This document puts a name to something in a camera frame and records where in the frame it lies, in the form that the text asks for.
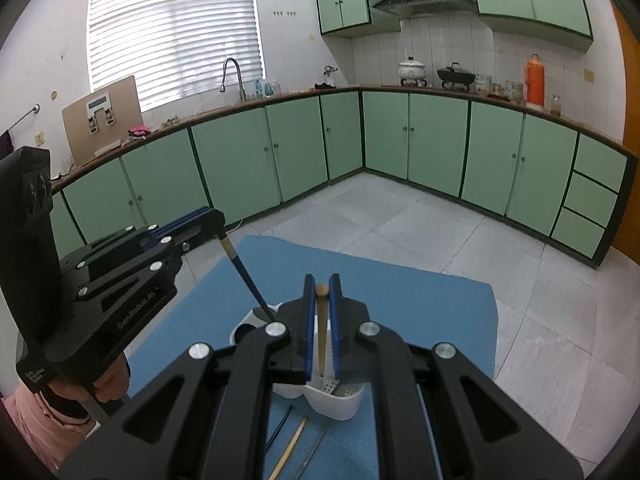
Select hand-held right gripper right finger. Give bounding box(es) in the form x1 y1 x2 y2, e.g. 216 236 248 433
327 273 586 480

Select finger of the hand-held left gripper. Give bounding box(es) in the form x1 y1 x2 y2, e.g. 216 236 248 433
60 217 227 303
90 207 221 256

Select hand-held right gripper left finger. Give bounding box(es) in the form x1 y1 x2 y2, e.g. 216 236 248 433
57 274 318 480

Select wooden chopstick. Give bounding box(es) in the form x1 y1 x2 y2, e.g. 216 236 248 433
269 416 309 480
316 284 330 378

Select white plastic utensil holder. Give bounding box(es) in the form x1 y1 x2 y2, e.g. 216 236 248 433
229 302 367 422

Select dark blue chopstick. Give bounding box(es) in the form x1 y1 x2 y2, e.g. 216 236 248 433
265 406 293 453
218 232 276 323

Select person's left forearm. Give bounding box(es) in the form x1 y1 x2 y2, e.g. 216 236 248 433
0 380 98 476

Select person's left hand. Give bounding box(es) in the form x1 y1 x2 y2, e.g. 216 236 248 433
91 352 132 405

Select blue tablecloth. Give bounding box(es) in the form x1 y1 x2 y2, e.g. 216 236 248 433
127 235 501 480

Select grey metal chopstick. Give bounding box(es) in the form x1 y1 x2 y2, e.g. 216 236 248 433
295 426 331 480

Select brown cardboard board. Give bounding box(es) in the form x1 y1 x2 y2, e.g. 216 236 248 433
61 75 146 167

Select steel kitchen faucet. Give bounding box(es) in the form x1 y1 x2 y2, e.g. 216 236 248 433
220 57 247 102

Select white window blinds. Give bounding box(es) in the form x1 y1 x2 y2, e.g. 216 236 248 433
89 0 265 111

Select green lower kitchen cabinets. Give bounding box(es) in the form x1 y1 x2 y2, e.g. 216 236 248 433
50 85 640 268

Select white cooking pot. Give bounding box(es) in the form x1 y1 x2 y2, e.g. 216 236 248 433
397 56 428 86

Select black wok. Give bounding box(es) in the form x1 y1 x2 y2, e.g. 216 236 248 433
436 62 477 91

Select orange thermos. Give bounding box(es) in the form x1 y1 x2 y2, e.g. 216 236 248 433
524 53 546 109

